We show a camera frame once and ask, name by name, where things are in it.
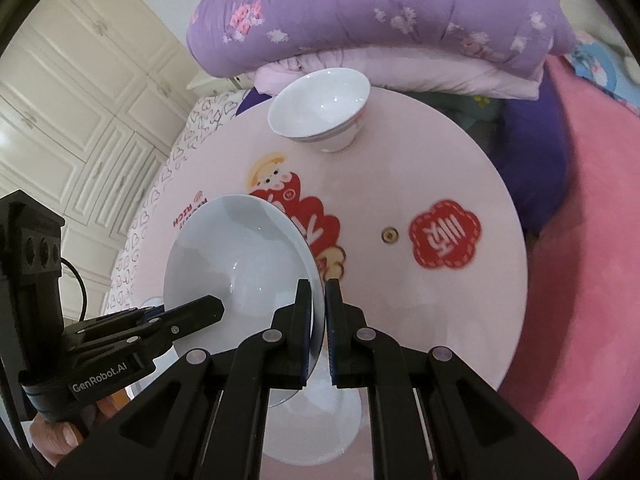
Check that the bed with heart-print sheet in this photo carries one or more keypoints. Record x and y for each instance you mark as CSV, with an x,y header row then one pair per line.
x,y
150,220

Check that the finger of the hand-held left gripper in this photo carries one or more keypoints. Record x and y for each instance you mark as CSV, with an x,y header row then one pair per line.
x,y
115,321
190,317

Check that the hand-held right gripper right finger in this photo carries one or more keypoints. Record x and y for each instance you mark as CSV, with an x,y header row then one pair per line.
x,y
334,345

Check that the white ceramic bowl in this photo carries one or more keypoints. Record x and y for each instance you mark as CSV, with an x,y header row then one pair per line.
x,y
240,260
320,95

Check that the round pink printed table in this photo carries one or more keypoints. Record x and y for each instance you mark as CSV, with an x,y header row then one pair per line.
x,y
400,170

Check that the blue printed cloth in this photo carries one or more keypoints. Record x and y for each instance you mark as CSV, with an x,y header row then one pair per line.
x,y
595,65

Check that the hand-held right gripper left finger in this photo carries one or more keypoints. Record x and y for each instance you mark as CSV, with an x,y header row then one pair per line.
x,y
302,340

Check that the purple floral quilt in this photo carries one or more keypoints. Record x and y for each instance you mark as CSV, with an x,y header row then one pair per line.
x,y
375,0

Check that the cream panelled wardrobe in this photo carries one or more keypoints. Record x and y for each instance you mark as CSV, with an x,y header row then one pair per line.
x,y
75,110

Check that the light pink folded blanket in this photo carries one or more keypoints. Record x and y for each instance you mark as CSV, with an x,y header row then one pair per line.
x,y
450,77

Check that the person's left hand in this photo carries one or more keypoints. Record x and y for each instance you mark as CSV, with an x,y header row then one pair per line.
x,y
55,437

